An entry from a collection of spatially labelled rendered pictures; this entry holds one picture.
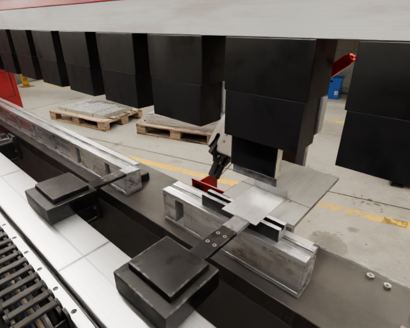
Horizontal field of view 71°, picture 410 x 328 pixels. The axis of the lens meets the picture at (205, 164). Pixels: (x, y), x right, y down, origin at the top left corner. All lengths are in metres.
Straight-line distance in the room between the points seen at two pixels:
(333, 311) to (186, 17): 0.60
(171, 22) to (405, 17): 0.37
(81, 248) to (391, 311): 0.59
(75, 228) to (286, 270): 0.43
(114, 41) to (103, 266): 0.49
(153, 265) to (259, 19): 0.39
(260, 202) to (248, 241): 0.09
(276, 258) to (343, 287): 0.16
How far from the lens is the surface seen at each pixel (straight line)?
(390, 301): 0.71
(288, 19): 0.45
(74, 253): 0.59
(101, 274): 0.53
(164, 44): 0.61
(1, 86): 2.51
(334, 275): 0.71
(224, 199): 0.66
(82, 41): 0.87
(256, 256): 0.64
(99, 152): 1.02
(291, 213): 0.63
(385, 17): 0.41
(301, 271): 0.59
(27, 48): 1.24
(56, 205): 0.66
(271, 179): 0.55
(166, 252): 0.47
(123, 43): 0.71
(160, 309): 0.42
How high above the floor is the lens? 1.36
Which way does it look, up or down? 26 degrees down
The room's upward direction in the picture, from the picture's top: straight up
